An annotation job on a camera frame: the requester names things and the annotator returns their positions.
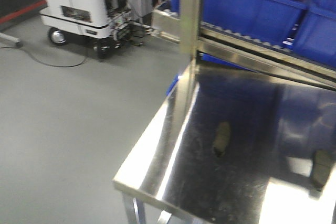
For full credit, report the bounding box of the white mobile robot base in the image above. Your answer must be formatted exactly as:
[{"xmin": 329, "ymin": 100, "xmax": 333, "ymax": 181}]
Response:
[{"xmin": 39, "ymin": 0, "xmax": 147, "ymax": 59}]

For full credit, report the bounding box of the grey brake pad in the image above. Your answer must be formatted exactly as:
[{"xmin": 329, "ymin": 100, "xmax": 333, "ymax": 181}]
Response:
[
  {"xmin": 310, "ymin": 150, "xmax": 334, "ymax": 191},
  {"xmin": 213, "ymin": 121, "xmax": 231, "ymax": 157}
]

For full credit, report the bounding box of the left blue plastic bin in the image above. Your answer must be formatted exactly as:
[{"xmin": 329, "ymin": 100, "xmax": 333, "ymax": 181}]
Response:
[{"xmin": 167, "ymin": 0, "xmax": 309, "ymax": 49}]

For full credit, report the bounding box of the blue plastic bin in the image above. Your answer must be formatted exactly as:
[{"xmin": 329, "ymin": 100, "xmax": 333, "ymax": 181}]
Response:
[
  {"xmin": 292, "ymin": 0, "xmax": 335, "ymax": 67},
  {"xmin": 167, "ymin": 0, "xmax": 309, "ymax": 49}
]

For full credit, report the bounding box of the right blue plastic bin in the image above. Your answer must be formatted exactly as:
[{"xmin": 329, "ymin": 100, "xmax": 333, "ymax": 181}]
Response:
[{"xmin": 292, "ymin": 0, "xmax": 335, "ymax": 67}]

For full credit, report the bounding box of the steel roller rack frame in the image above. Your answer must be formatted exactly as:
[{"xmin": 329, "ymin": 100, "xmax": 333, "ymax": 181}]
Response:
[{"xmin": 152, "ymin": 0, "xmax": 335, "ymax": 90}]

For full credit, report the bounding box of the black floor cable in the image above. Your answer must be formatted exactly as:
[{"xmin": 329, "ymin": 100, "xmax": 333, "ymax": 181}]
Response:
[{"xmin": 0, "ymin": 47, "xmax": 89, "ymax": 68}]

